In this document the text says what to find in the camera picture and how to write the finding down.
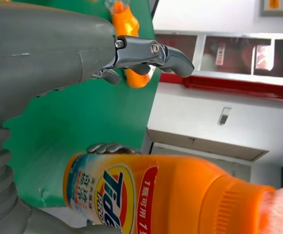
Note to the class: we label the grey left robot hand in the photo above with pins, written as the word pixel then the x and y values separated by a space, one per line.
pixel 46 48

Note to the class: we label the orange detergent bottle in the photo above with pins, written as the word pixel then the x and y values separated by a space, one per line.
pixel 124 22
pixel 180 193

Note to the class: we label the green table mat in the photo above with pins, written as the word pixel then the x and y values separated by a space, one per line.
pixel 70 122

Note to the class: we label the brown wooden strip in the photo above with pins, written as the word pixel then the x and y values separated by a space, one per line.
pixel 205 145

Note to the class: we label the white 119 sticker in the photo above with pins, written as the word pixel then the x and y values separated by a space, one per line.
pixel 220 55

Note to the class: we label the fire cabinet with silver frame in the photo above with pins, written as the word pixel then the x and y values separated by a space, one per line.
pixel 175 48

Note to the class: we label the white wall socket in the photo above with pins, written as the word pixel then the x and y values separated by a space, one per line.
pixel 224 116

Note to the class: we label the red wall strip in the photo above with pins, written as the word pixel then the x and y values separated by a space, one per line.
pixel 229 86

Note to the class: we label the orange sign in grey frame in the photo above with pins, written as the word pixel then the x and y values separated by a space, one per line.
pixel 265 8

